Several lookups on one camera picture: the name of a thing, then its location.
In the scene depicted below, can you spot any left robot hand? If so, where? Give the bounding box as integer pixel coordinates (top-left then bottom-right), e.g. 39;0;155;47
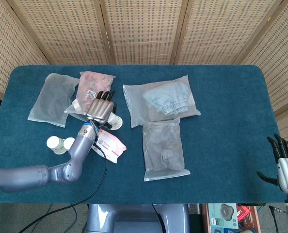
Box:
85;90;118;129

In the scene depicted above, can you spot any frosted bag with pink clothing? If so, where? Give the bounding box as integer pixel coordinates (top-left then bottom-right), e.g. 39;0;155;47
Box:
64;71;116;122

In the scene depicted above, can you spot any pink wet wipes pack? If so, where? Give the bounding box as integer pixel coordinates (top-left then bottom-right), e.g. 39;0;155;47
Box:
92;128;128;164

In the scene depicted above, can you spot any flat frosted zip bag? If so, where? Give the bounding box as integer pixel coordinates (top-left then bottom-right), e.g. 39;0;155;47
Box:
27;73;80;127

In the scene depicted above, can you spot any red product box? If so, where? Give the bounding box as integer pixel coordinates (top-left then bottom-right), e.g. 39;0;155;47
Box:
236;205;260;229

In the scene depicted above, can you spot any frosted bag with blue-grey clothing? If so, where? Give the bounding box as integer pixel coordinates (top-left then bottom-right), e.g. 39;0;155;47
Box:
122;75;202;129

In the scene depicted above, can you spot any frosted bag with dark clothing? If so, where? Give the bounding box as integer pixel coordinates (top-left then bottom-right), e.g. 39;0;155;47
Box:
142;117;191;182

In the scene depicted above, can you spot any blue fuzzy table cloth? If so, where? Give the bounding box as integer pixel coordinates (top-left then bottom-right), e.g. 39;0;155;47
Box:
0;65;287;204

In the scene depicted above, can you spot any teal product box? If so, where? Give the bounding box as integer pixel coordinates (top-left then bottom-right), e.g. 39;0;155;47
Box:
208;203;239;230

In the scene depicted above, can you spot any woven rattan screen panel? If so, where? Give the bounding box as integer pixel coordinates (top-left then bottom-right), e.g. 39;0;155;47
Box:
99;0;190;66
0;0;50;98
240;0;288;146
174;0;284;66
5;0;114;66

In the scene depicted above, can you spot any grey-blue robot torso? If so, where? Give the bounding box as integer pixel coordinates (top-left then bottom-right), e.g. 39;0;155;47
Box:
85;203;191;233

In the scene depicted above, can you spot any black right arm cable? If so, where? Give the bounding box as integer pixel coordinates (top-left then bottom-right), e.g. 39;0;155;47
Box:
269;205;288;233

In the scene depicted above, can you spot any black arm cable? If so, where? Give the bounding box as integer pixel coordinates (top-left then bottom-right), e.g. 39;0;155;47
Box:
269;205;288;233
12;126;108;233

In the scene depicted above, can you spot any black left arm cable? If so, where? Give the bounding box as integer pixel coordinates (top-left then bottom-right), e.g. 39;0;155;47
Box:
12;126;108;233

